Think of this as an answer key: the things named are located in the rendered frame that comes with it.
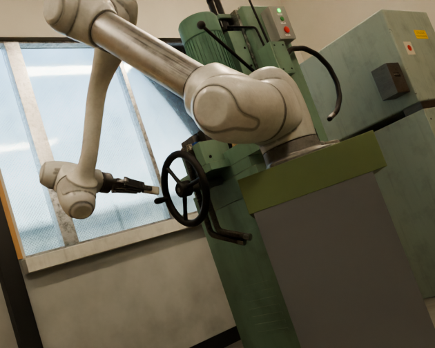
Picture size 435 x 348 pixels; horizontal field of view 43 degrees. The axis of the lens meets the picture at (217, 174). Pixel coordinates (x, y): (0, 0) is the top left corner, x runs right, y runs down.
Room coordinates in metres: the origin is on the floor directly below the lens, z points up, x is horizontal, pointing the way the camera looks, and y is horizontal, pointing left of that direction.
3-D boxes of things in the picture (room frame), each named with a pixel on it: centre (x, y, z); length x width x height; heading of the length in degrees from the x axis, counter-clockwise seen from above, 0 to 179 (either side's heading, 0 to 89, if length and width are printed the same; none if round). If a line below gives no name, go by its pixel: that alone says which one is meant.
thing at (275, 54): (2.24, -0.40, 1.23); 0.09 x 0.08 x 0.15; 128
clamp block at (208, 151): (2.11, 0.02, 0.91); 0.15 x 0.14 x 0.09; 38
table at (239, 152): (2.16, -0.05, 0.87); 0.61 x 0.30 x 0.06; 38
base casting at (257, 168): (2.30, -0.23, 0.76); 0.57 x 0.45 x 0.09; 128
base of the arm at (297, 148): (1.46, -0.23, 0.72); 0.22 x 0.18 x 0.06; 98
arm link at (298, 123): (1.45, -0.20, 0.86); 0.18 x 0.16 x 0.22; 148
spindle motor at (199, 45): (2.23, -0.13, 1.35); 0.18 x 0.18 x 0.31
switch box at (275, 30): (2.31, -0.47, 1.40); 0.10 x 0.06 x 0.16; 128
